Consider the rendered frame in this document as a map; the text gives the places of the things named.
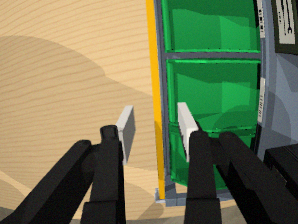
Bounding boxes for yellow bar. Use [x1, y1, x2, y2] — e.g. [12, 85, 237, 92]
[146, 0, 165, 199]

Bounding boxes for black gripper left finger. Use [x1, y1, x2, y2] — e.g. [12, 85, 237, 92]
[0, 105, 136, 224]

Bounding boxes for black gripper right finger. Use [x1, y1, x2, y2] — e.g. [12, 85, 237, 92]
[178, 102, 298, 224]

